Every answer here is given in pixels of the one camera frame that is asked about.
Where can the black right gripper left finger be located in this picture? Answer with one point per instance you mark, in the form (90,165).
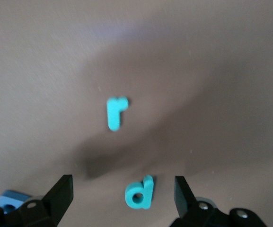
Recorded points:
(55,196)

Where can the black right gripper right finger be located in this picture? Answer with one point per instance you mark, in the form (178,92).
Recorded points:
(186,203)

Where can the teal letter d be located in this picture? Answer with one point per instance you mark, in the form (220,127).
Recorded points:
(148,191)

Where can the teal letter r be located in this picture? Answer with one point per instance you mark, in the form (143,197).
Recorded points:
(114,116)

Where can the blue digit six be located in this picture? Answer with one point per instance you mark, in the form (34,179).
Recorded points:
(13,197)

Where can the brown table cover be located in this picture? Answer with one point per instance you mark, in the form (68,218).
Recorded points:
(55,71)

